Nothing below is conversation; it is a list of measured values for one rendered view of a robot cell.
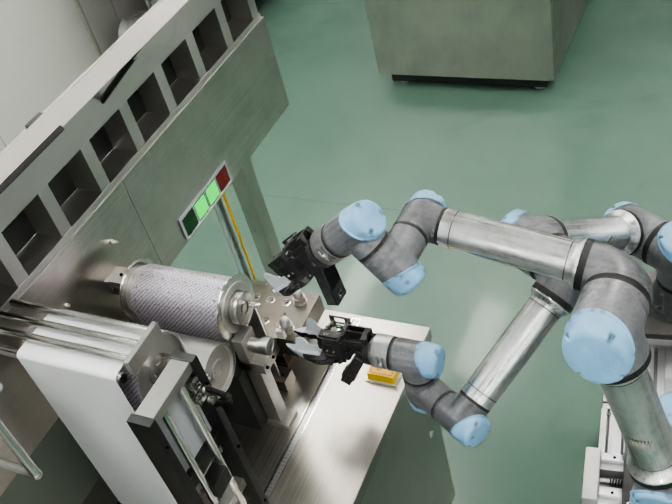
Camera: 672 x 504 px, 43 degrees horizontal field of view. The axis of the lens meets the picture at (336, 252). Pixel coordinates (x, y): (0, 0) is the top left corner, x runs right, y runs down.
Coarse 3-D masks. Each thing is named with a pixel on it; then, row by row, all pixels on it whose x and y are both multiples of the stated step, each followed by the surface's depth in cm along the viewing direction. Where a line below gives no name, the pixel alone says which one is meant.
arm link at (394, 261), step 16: (400, 224) 160; (384, 240) 154; (400, 240) 157; (416, 240) 159; (368, 256) 154; (384, 256) 154; (400, 256) 155; (416, 256) 158; (384, 272) 155; (400, 272) 155; (416, 272) 156; (400, 288) 156
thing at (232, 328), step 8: (136, 272) 193; (128, 288) 192; (232, 288) 183; (240, 288) 186; (248, 288) 190; (128, 296) 192; (128, 304) 193; (224, 304) 181; (224, 312) 182; (224, 320) 182; (232, 328) 186
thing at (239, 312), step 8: (232, 296) 184; (240, 296) 183; (248, 296) 186; (232, 304) 183; (240, 304) 184; (232, 312) 183; (240, 312) 184; (248, 312) 187; (232, 320) 184; (240, 320) 185
